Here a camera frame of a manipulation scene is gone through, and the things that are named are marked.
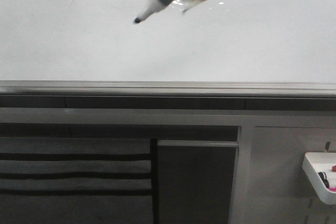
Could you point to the white whiteboard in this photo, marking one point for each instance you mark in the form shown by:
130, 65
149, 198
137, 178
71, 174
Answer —
216, 41

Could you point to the grey striped drawer cabinet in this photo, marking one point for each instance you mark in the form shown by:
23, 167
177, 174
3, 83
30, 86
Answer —
77, 180

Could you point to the dark grey cabinet door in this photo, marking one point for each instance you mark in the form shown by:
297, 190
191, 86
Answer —
195, 180

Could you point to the black tray hook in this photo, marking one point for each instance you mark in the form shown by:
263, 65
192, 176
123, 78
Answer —
326, 148

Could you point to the black marker in tray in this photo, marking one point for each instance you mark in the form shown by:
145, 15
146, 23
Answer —
324, 179

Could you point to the white wall-mounted tray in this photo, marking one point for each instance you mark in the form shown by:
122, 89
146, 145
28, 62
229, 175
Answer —
315, 162

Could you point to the grey whiteboard ledge tray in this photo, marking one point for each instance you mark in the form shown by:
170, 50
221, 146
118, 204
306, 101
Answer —
169, 89

